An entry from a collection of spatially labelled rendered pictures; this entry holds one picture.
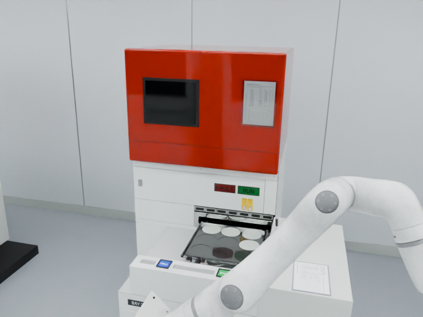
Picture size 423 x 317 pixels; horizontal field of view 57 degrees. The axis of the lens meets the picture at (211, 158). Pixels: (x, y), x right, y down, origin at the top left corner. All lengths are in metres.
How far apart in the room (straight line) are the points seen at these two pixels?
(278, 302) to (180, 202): 0.88
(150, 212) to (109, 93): 1.85
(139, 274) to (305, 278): 0.69
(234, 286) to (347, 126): 2.54
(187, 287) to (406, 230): 0.94
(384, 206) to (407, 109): 2.52
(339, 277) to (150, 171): 1.14
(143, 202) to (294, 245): 1.35
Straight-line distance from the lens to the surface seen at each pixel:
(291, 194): 3.71
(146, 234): 2.42
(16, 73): 4.49
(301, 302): 1.65
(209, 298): 1.31
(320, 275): 1.73
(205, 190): 2.18
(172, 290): 1.74
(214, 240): 2.04
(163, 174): 2.22
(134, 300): 1.85
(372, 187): 1.10
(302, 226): 1.11
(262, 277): 1.17
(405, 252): 1.12
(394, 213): 1.09
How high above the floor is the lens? 1.91
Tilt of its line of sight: 18 degrees down
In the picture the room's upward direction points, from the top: 1 degrees clockwise
